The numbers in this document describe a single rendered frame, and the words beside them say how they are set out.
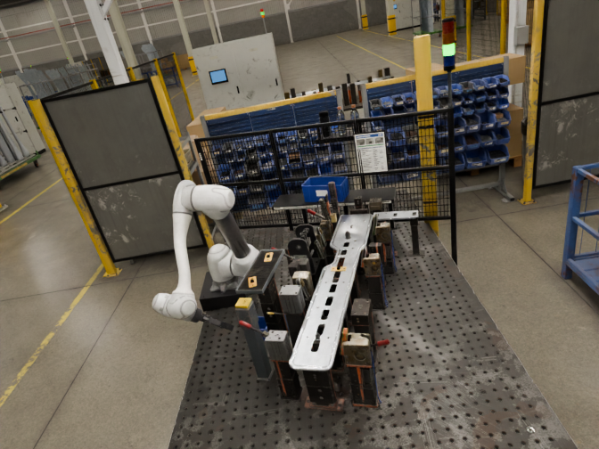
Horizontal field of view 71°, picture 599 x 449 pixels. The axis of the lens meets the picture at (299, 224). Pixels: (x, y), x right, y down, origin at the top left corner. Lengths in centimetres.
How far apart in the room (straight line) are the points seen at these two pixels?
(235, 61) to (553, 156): 614
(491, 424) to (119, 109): 393
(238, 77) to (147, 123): 483
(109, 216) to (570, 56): 485
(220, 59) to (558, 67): 619
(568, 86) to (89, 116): 461
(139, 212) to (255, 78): 495
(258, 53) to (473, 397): 787
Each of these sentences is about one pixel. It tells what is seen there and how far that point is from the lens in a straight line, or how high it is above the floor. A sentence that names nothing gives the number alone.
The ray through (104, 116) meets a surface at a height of 173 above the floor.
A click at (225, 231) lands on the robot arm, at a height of 129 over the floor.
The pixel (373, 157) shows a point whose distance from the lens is 309.
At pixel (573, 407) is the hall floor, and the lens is 306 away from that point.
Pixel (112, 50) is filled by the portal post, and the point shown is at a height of 227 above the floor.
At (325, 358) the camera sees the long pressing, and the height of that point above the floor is 100.
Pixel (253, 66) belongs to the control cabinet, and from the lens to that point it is 905.
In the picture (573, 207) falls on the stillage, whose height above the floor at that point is 65.
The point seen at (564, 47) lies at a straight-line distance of 488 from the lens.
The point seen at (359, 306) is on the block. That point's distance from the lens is 201.
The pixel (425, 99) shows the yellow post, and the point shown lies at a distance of 300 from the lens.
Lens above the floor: 227
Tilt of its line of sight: 26 degrees down
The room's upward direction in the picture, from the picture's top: 12 degrees counter-clockwise
